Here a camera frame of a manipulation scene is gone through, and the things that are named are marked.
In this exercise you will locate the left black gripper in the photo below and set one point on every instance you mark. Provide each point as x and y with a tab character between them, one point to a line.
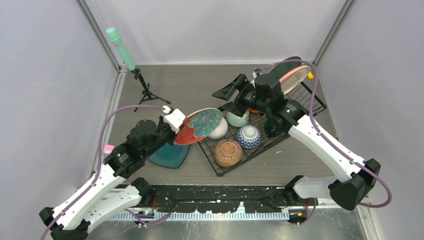
161	122

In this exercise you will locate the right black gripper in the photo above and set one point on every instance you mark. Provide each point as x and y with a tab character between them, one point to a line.
225	94

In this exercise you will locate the light green bowl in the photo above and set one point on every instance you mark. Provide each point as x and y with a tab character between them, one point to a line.
238	121

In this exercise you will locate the teal square plate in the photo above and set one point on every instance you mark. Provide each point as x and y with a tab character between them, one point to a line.
170	156

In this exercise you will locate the cream bowl red rim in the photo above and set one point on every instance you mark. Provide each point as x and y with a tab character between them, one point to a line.
220	131

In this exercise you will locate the red plate blue flower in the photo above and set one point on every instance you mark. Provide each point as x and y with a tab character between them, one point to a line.
198	126

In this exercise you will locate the black wire dish rack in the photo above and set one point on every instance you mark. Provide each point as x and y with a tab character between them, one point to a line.
208	145

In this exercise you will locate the blue white patterned bowl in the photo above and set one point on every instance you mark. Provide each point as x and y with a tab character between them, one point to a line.
249	137

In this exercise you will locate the brown speckled bowl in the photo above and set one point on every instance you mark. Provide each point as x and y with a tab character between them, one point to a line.
228	153

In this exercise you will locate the blue floral plate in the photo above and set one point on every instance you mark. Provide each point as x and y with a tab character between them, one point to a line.
282	69

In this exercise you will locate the pink cream plate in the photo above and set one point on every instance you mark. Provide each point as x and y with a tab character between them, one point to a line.
294	77

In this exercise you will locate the orange mug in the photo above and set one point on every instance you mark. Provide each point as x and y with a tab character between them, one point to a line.
253	111

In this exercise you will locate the dark green mug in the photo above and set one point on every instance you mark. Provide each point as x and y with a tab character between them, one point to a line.
271	130

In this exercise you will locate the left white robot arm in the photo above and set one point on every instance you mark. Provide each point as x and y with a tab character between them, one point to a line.
80	214

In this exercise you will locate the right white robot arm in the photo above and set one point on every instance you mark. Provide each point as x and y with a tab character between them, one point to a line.
354	177

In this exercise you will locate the pink box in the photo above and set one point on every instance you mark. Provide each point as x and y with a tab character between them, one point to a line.
107	149

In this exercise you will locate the yellow block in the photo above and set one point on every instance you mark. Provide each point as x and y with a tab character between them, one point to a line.
310	76

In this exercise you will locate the green microphone on tripod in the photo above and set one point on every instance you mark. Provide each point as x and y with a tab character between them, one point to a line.
116	40

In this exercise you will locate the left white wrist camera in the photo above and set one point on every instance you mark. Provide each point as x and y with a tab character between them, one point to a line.
173	117

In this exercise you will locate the black wire rack side tray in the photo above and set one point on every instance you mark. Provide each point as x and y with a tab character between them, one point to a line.
302	94

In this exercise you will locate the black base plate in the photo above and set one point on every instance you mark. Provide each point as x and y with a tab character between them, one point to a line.
221	199

